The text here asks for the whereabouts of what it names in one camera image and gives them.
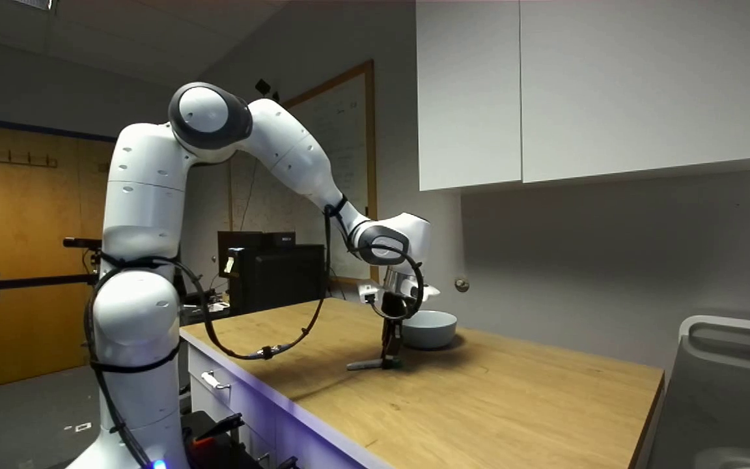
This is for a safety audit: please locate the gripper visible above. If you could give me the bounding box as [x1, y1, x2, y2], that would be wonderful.
[380, 292, 409, 369]

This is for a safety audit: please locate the grey black marker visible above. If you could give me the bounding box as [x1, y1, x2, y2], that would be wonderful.
[346, 357, 403, 371]

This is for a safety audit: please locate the light grey bowl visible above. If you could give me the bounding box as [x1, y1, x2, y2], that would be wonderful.
[402, 310, 458, 350]

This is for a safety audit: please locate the black computer case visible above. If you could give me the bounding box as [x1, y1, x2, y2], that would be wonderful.
[217, 231, 327, 315]

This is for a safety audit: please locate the white drawer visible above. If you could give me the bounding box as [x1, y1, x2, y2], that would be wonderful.
[186, 344, 279, 450]

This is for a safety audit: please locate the wood-framed whiteboard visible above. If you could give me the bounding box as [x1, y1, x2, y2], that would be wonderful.
[228, 59, 380, 285]

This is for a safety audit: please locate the narrow white cabinet door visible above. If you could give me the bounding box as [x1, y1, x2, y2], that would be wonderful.
[416, 0, 522, 192]

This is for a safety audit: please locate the stainless steel sink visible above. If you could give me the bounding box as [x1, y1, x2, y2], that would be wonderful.
[647, 315, 750, 469]

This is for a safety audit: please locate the wide white cabinet door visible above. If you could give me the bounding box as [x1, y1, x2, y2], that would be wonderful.
[520, 0, 750, 184]

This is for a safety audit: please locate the white wall cabinet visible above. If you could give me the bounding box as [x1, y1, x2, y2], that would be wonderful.
[415, 0, 750, 193]

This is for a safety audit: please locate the camera on mount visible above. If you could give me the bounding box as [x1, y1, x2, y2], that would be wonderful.
[0, 237, 104, 308]

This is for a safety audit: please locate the coat hook rail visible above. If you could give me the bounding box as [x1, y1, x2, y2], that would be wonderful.
[0, 147, 59, 169]

